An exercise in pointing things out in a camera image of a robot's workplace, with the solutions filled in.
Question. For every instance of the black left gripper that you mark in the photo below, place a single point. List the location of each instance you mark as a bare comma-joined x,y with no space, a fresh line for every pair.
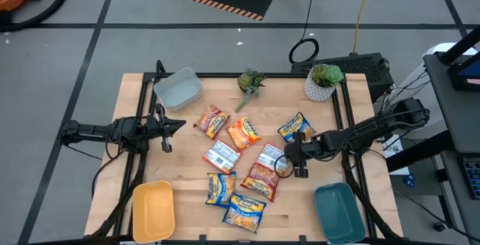
155,127

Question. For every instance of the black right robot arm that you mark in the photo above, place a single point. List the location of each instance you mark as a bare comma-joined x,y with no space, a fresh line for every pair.
360,134

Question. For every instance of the red Maruchan noodle pack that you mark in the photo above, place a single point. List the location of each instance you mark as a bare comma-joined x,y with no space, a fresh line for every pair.
212,122
260,181

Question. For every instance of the succulent in white patterned pot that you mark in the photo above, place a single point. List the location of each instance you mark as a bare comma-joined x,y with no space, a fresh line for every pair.
318,89

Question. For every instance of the black keyboard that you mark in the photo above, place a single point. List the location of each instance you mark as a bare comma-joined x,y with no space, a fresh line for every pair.
473,177

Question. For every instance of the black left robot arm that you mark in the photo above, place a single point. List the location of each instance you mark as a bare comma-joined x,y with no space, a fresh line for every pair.
93,128

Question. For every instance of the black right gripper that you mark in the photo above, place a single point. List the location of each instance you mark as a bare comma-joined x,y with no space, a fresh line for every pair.
311,148

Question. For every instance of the small loose succulent plant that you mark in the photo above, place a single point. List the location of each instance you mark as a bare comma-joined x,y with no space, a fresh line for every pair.
249,82

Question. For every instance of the grey equipment cart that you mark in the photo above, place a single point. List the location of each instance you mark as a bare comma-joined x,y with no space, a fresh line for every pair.
457,117

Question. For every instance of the white paper sheet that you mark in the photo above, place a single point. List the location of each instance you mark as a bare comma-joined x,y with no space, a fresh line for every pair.
397,162

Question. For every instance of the blue yellow Maruchan noodle pack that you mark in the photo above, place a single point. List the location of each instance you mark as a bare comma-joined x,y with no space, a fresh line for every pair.
292,124
220,189
243,213

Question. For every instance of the black monitor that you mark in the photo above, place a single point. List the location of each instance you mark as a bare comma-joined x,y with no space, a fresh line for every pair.
468,74

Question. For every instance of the grey plastic bin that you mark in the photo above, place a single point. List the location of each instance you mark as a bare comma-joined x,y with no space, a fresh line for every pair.
178,89

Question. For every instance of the orange Maruchan noodle pack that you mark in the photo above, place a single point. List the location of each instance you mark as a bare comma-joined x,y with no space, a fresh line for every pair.
243,134
222,157
270,157

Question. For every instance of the teal plastic bin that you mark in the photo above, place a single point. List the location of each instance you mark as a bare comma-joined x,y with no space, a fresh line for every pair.
337,215

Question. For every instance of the black caster wheel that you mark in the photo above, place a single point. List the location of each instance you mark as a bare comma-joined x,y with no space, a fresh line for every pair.
440,226

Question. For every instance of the small blue tag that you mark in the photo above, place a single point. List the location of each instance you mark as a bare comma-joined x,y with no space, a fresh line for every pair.
409,180

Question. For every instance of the black computer case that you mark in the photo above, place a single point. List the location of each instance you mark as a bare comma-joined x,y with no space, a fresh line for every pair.
360,65

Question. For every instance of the yellow plastic bin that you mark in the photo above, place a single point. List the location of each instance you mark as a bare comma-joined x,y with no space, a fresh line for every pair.
153,215

